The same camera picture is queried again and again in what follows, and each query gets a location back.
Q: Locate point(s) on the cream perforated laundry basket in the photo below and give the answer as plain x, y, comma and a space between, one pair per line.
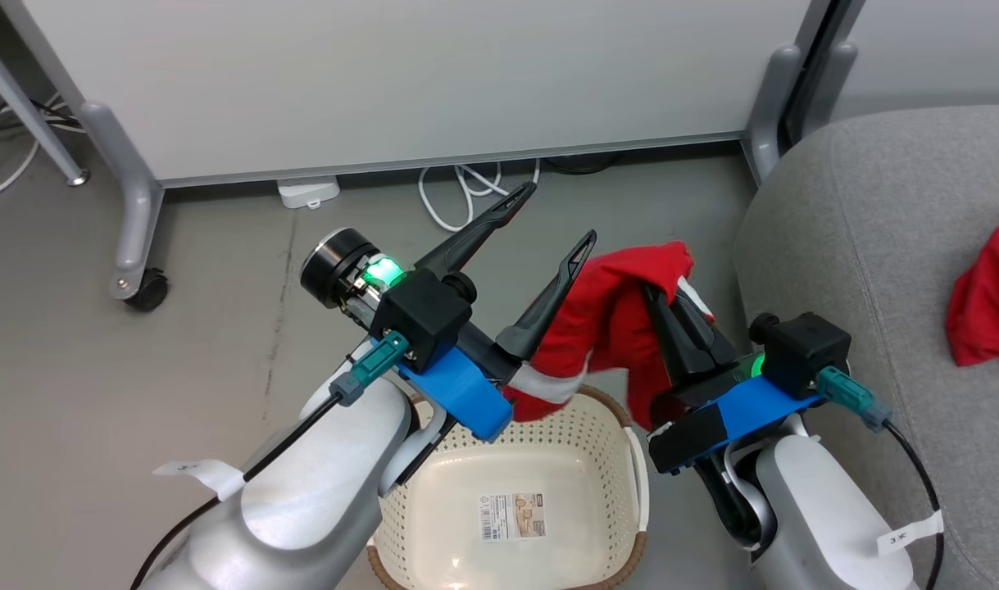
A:
466, 483

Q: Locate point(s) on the narrow white partition panel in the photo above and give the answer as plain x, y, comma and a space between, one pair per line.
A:
933, 49

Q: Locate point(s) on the large white partition panel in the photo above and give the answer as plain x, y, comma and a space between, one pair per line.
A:
425, 74

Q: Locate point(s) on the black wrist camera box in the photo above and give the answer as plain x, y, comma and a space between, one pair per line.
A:
806, 352
425, 315

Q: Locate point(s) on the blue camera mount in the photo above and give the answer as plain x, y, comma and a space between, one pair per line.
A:
462, 389
761, 410

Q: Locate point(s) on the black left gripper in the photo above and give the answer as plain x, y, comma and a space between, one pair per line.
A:
335, 266

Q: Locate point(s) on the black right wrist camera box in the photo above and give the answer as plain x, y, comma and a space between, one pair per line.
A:
806, 352

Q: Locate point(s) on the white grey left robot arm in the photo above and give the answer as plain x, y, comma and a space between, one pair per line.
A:
319, 500

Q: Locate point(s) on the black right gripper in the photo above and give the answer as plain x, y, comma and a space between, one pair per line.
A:
687, 434

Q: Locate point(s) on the grey partition leg with caster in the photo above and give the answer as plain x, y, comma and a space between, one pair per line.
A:
138, 213

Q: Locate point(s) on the blue right camera mount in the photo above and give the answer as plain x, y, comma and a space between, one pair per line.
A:
761, 410

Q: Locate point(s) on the white power adapter box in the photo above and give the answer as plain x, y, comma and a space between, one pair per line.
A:
306, 192

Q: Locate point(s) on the red cloth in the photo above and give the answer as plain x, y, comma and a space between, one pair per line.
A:
991, 303

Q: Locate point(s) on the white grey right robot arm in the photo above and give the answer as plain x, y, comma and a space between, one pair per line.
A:
819, 524

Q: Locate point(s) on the grey fabric sofa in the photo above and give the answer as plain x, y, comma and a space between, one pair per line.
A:
860, 229

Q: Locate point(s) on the red and white garment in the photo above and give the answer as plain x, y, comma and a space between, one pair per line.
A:
606, 319

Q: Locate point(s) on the white grey desk frame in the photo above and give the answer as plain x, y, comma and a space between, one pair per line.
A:
24, 106

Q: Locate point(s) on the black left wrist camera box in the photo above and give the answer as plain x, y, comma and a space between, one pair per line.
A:
425, 315

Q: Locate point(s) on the blue left camera mount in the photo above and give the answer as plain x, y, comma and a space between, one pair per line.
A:
462, 389

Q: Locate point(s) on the printed basket label sticker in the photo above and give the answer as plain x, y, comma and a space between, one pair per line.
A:
513, 516

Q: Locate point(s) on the black caster wheel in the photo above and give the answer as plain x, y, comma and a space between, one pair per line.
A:
151, 291

